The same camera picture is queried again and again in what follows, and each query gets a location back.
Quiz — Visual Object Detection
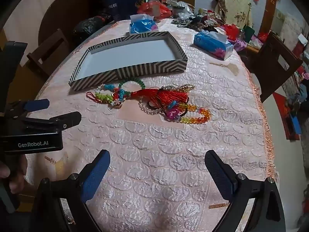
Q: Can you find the floral beige cloth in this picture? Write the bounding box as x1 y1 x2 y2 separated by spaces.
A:
214 0 253 28

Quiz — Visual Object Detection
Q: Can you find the green bead bracelet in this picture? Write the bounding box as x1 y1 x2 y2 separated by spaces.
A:
118 78 146 95

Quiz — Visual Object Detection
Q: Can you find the blue floral tissue pack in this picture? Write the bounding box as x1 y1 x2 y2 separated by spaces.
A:
193 30 234 60

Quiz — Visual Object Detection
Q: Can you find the small red plastic bag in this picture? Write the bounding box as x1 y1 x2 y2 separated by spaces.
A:
222 24 241 40

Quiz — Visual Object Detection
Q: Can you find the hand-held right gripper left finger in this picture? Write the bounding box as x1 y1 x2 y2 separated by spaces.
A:
29 149 111 232

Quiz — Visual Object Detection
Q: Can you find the red cloth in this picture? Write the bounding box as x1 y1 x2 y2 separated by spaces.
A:
273 92 302 141

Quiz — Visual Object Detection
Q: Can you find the navy tote bag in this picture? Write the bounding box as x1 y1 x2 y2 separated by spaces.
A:
105 0 146 22

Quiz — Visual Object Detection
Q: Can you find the striped cardboard box tray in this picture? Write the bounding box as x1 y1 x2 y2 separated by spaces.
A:
68 31 188 91

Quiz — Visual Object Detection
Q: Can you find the black hair tie with charm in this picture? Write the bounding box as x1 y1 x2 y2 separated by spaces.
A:
147 100 189 122

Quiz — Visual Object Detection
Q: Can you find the pile of dark trinkets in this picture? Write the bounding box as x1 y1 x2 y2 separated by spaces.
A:
171 1 218 32

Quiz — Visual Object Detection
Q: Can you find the dark wooden chair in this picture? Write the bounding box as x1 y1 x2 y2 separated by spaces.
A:
26 28 73 78
249 31 304 104

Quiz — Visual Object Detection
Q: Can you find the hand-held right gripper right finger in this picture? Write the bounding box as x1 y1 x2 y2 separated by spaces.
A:
204 149 287 232

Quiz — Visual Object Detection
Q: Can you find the black plastic bag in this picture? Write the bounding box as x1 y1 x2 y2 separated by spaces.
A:
72 13 114 41

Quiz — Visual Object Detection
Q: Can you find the round wooden tabletop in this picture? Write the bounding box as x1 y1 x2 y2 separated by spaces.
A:
39 0 97 61

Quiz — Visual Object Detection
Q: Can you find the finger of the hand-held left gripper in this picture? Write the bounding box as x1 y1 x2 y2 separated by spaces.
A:
5 99 50 116
22 111 82 133

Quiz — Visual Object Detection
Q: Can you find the green paper bag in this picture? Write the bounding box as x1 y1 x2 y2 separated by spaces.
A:
243 25 255 39

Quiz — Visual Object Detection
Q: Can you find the person's left hand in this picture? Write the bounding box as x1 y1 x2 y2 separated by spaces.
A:
0 153 28 195

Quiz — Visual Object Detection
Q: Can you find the red tassel beaded ornament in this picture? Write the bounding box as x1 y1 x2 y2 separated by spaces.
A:
86 83 189 108

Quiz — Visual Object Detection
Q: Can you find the clear bead bracelet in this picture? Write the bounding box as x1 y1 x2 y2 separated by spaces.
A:
138 100 167 114

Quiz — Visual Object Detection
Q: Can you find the flat blue tissue pack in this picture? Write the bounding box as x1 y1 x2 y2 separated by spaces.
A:
128 14 160 35

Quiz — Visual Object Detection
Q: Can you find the pink embossed tablecloth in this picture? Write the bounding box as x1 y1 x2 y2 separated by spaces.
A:
24 18 276 232

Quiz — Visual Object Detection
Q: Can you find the small gold fan pendant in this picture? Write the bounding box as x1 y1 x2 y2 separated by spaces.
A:
210 61 239 76

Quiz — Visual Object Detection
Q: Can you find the gold watch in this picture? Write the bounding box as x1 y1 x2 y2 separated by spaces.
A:
164 84 195 94

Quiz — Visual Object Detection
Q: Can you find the orange yellow bead bracelet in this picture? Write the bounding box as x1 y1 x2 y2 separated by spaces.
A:
166 103 212 124

